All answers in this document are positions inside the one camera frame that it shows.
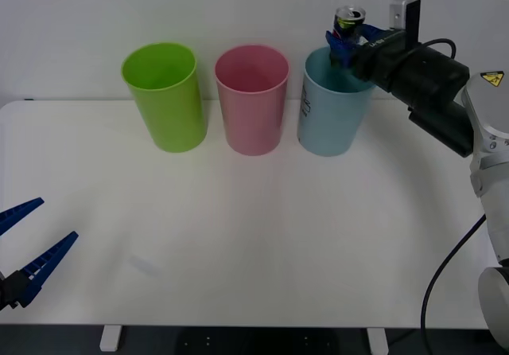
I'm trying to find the black drink can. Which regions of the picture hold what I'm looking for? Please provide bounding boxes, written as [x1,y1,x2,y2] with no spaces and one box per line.
[332,5,367,68]

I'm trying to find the white table leg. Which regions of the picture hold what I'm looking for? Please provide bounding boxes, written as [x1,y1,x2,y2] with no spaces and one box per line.
[366,327,390,355]
[99,325,122,353]

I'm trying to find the pink plastic bin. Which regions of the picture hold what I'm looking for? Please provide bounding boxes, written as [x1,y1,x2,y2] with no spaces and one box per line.
[214,44,290,157]

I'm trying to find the green plastic bin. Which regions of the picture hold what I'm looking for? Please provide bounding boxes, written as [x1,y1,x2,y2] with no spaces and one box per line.
[120,42,208,154]

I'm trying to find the pale blue plastic bin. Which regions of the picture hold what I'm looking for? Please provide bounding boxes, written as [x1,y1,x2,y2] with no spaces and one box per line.
[296,46,377,158]

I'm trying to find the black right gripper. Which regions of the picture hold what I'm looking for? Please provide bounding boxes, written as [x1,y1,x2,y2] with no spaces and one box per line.
[324,23,419,90]

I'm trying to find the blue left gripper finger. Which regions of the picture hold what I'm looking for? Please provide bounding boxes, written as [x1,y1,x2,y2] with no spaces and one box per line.
[0,231,80,313]
[0,197,45,237]

